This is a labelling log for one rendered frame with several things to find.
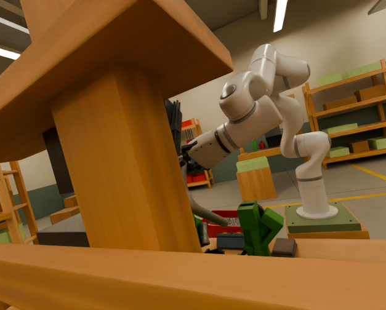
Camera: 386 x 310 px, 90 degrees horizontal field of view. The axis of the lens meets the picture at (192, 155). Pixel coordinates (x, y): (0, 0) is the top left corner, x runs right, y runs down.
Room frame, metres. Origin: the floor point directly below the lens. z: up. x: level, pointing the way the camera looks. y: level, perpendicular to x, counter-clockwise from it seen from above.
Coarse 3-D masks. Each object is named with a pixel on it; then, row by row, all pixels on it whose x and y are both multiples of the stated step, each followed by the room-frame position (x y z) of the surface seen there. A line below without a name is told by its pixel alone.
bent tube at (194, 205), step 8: (184, 168) 0.60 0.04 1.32; (184, 176) 0.58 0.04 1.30; (192, 200) 0.56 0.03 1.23; (192, 208) 0.55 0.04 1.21; (200, 208) 0.57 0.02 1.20; (200, 216) 0.57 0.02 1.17; (208, 216) 0.59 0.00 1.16; (216, 216) 0.62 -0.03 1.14; (216, 224) 0.64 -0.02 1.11; (224, 224) 0.64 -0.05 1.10
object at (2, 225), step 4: (4, 176) 6.88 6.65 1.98; (8, 176) 6.97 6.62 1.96; (8, 180) 6.97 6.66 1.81; (8, 184) 6.94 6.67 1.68; (8, 188) 6.93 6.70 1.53; (12, 192) 6.96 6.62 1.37; (16, 212) 6.93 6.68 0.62; (16, 216) 6.93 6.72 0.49; (20, 220) 6.98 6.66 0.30; (0, 224) 6.52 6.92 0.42; (4, 224) 6.61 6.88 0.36; (0, 228) 6.49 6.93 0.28
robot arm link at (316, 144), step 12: (312, 132) 0.97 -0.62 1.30; (300, 144) 0.97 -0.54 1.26; (312, 144) 0.94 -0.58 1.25; (324, 144) 0.91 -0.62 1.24; (300, 156) 1.00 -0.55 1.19; (312, 156) 0.96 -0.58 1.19; (324, 156) 0.95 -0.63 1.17; (300, 168) 1.00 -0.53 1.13; (312, 168) 0.95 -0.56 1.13; (300, 180) 1.00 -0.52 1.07; (312, 180) 0.96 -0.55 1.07
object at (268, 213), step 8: (264, 216) 0.53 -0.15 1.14; (272, 216) 0.54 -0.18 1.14; (280, 216) 0.56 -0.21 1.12; (264, 224) 0.54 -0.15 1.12; (272, 224) 0.53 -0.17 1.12; (280, 224) 0.52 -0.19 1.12; (264, 232) 0.55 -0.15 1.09; (272, 232) 0.53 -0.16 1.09; (264, 240) 0.54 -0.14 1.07; (248, 248) 0.57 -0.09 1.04; (264, 248) 0.54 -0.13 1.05
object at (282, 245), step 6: (276, 240) 0.76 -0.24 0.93; (282, 240) 0.75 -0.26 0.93; (288, 240) 0.74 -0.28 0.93; (294, 240) 0.74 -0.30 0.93; (276, 246) 0.73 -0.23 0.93; (282, 246) 0.72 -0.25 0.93; (288, 246) 0.71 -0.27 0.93; (294, 246) 0.71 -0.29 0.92; (276, 252) 0.70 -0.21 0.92; (282, 252) 0.69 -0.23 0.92; (288, 252) 0.68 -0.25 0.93; (294, 252) 0.69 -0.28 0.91
